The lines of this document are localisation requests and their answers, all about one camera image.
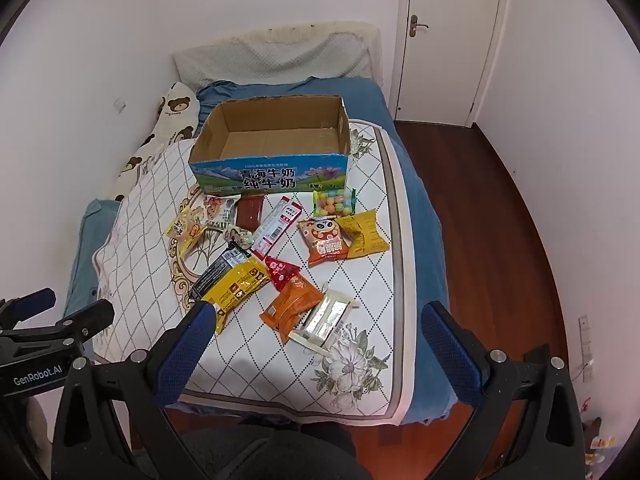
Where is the small red packet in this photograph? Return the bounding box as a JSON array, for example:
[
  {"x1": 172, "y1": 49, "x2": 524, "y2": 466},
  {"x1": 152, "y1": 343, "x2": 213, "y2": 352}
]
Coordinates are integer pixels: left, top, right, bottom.
[{"x1": 262, "y1": 255, "x2": 301, "y2": 292}]

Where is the dark red snack packet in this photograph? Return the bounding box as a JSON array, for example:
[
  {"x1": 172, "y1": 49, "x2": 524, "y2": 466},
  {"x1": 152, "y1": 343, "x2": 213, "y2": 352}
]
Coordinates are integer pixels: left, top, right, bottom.
[{"x1": 235, "y1": 196, "x2": 265, "y2": 233}]

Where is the yellow orange snack packet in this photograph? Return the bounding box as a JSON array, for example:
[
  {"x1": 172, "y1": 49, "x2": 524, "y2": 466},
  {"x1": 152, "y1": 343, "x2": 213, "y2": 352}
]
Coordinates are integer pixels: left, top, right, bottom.
[{"x1": 177, "y1": 220, "x2": 213, "y2": 257}]

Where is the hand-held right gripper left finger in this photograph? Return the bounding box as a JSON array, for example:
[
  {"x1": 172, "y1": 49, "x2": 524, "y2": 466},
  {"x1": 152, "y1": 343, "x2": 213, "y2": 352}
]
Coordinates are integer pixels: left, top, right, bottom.
[{"x1": 50, "y1": 300, "x2": 218, "y2": 480}]

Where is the long white red packet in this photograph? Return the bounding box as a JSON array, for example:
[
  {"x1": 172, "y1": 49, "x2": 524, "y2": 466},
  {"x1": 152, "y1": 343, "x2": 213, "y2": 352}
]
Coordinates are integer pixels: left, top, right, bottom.
[{"x1": 252, "y1": 196, "x2": 303, "y2": 256}]

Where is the grey white pillow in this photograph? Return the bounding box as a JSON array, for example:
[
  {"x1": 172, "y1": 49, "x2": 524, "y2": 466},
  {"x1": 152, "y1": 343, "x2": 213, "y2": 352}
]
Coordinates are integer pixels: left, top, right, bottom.
[{"x1": 172, "y1": 22, "x2": 381, "y2": 91}]

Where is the white quilted floral mat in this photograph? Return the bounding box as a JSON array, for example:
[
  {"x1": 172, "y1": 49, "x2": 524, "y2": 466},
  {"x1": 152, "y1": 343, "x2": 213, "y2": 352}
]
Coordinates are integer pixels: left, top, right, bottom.
[{"x1": 92, "y1": 117, "x2": 416, "y2": 423}]

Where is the cream white snack packet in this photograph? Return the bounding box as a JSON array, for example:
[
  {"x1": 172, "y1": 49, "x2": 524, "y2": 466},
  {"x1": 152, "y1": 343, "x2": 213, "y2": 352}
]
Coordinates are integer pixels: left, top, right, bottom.
[{"x1": 289, "y1": 285, "x2": 360, "y2": 358}]

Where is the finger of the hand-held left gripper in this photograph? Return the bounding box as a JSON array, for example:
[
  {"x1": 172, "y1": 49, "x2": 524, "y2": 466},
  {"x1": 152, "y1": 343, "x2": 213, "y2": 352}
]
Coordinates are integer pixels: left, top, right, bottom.
[
  {"x1": 0, "y1": 287, "x2": 56, "y2": 331},
  {"x1": 62, "y1": 299, "x2": 116, "y2": 346}
]

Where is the black snack packet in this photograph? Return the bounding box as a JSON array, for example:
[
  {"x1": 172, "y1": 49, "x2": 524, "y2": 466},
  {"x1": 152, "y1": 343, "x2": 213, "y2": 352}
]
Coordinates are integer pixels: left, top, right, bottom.
[{"x1": 190, "y1": 241, "x2": 253, "y2": 301}]

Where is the white door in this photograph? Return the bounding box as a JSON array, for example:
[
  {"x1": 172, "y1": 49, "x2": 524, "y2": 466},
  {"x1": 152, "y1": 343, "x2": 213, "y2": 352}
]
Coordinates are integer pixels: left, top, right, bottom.
[{"x1": 395, "y1": 0, "x2": 511, "y2": 123}]

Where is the orange panda snack packet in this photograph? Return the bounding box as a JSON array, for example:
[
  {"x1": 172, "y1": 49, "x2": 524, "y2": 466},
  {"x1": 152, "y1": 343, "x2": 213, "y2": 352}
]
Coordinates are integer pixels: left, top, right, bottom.
[{"x1": 297, "y1": 216, "x2": 352, "y2": 267}]

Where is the yellow coffee packet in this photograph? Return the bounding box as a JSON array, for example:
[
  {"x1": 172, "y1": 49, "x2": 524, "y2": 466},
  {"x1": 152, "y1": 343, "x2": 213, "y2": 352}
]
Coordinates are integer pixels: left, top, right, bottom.
[{"x1": 201, "y1": 259, "x2": 273, "y2": 335}]

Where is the blue bed sheet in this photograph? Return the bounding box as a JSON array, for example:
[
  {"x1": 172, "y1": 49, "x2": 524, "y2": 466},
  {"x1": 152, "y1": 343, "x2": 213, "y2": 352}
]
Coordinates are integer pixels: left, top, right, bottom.
[{"x1": 65, "y1": 77, "x2": 461, "y2": 426}]

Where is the red white snack packet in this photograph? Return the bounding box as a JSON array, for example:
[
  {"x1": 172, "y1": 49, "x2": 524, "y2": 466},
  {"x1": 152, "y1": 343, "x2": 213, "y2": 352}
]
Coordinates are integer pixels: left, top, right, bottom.
[{"x1": 202, "y1": 195, "x2": 242, "y2": 231}]

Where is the white wall outlet strip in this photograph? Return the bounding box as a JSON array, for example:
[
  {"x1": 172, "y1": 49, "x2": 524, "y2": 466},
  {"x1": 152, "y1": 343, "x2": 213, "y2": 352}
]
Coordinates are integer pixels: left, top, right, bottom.
[{"x1": 578, "y1": 316, "x2": 594, "y2": 362}]

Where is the bear print pillow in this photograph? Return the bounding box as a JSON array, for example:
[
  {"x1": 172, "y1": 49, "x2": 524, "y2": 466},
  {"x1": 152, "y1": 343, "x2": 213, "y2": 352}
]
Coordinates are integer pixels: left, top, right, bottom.
[{"x1": 107, "y1": 81, "x2": 201, "y2": 203}]

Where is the cardboard box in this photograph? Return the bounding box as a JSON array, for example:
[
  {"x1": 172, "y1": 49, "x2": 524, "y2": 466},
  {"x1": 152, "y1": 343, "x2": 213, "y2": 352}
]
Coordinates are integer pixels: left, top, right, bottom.
[{"x1": 189, "y1": 94, "x2": 349, "y2": 196}]

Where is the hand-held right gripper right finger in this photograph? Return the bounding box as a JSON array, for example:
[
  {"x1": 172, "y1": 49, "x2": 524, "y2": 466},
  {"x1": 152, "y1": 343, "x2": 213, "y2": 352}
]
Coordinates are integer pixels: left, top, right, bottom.
[{"x1": 421, "y1": 301, "x2": 587, "y2": 480}]

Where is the small green white packet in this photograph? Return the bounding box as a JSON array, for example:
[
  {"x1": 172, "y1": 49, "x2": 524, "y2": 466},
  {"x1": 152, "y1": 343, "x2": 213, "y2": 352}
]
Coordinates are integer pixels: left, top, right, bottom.
[{"x1": 224, "y1": 225, "x2": 256, "y2": 249}]

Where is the yellow crimped snack packet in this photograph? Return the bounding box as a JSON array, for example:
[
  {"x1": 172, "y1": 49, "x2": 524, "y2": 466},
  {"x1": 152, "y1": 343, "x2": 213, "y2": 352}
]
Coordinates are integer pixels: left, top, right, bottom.
[{"x1": 334, "y1": 210, "x2": 391, "y2": 259}]

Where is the colourful clutter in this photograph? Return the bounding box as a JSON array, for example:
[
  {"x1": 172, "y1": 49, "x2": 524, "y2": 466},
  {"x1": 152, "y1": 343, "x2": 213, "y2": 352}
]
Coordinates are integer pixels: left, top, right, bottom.
[{"x1": 580, "y1": 399, "x2": 621, "y2": 467}]

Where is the colourful candy ball packet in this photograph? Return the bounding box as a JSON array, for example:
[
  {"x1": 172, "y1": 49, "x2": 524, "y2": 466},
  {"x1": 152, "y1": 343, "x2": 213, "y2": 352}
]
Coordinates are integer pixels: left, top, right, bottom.
[{"x1": 312, "y1": 187, "x2": 357, "y2": 218}]

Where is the yellow cartoon snack packet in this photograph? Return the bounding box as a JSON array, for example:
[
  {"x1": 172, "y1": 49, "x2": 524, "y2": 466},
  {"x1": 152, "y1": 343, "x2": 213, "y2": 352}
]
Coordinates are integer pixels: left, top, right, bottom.
[{"x1": 165, "y1": 204, "x2": 207, "y2": 241}]

